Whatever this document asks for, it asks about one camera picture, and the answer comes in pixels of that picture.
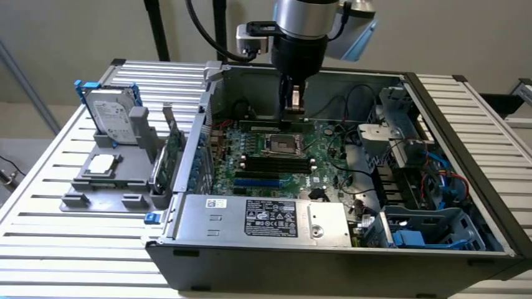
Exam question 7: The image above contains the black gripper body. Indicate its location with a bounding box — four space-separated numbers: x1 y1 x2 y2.
272 35 325 84

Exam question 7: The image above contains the black RAM slot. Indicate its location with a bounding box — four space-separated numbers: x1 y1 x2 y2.
240 161 316 170
239 166 315 174
240 158 316 166
240 153 315 162

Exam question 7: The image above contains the blue expansion slot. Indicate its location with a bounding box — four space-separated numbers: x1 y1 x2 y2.
233 178 281 187

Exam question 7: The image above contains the green Dell motherboard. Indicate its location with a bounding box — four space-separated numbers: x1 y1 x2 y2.
207 120 359 202

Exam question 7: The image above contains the grey metal drive cage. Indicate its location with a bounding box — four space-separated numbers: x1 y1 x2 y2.
356 86 436 166

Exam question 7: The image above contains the black open PC case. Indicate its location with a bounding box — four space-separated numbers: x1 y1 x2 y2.
143 60 532 292

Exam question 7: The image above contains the green graphics card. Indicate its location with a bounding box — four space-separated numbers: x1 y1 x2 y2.
151 105 187 192

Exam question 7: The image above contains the silver power supply unit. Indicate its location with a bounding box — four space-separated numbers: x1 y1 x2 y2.
173 194 355 249

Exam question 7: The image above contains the grey plastic parts rack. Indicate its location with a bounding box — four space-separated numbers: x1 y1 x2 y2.
59 107 184 214

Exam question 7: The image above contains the white-topped CPU chip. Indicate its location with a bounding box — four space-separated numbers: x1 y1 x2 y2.
87 154 119 174

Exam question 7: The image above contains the blue plastic disk bay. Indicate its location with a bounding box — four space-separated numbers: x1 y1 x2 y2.
380 204 487 250

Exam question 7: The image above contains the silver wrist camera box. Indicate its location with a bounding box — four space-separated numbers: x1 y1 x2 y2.
235 21 279 55

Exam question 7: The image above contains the CPU socket with metal frame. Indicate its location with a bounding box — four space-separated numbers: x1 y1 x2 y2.
261 133 308 156

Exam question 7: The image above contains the black wire loop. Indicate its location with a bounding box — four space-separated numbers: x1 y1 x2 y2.
343 83 379 125

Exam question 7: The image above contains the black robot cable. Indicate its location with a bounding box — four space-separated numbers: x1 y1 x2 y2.
184 0 261 63

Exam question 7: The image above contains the silver hard disk blue bracket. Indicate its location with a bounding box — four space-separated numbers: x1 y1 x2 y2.
73 80 144 147

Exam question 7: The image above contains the red wire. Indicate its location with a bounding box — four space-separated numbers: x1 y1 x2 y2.
417 173 471 205

